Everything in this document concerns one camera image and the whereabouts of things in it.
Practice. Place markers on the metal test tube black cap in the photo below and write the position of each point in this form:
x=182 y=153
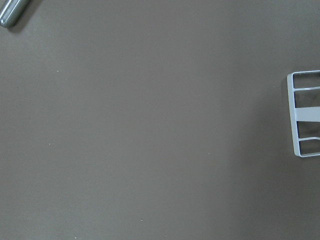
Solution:
x=11 y=11

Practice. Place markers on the white wire cup rack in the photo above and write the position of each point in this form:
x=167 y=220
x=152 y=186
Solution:
x=301 y=114

